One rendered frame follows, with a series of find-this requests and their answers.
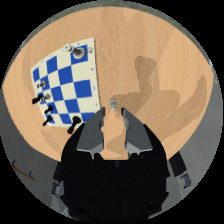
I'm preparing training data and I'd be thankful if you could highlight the blue and white chessboard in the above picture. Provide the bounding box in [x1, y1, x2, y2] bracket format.
[30, 38, 101, 128]

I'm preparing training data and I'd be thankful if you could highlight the white pawn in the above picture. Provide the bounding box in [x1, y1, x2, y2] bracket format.
[109, 99, 117, 111]
[36, 80, 46, 89]
[40, 93, 50, 102]

